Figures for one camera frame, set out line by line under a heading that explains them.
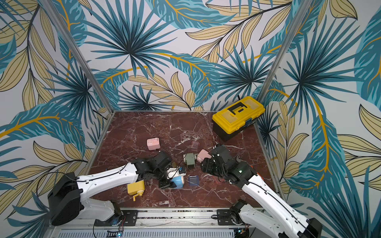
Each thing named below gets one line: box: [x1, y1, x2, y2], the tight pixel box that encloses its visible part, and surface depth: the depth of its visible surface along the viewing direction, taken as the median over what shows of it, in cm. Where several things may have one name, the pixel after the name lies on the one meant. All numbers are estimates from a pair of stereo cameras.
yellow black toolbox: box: [211, 95, 266, 142], surface depth 97 cm
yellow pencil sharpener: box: [127, 179, 145, 202], surface depth 80 cm
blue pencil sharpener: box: [171, 176, 185, 189], surface depth 76 cm
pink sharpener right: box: [196, 148, 212, 163], surface depth 92 cm
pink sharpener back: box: [146, 137, 161, 151], surface depth 96 cm
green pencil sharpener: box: [183, 152, 197, 169], surface depth 90 cm
